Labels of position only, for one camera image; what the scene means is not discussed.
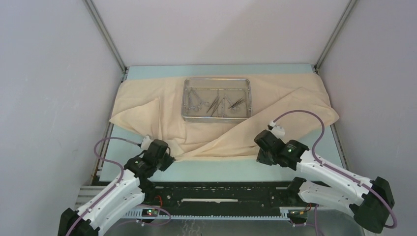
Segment beige cloth wrap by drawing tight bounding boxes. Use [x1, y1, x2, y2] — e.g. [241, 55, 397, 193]
[110, 73, 339, 161]

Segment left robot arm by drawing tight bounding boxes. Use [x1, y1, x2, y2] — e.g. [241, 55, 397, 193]
[58, 136, 175, 236]

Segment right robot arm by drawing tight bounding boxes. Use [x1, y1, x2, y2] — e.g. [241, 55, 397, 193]
[254, 122, 395, 234]

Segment metal surgical scissors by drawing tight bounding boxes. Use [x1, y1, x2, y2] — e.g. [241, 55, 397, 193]
[225, 96, 245, 113]

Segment metal surgical instrument tray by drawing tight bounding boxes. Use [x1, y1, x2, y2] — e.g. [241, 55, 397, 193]
[181, 78, 253, 123]

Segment metal surgical forceps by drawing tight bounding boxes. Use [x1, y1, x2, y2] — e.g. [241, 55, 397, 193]
[204, 95, 223, 117]

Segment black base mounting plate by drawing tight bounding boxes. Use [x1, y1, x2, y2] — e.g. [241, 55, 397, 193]
[143, 181, 311, 207]

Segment aluminium frame rail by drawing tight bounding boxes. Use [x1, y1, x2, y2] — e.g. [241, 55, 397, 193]
[76, 187, 319, 220]

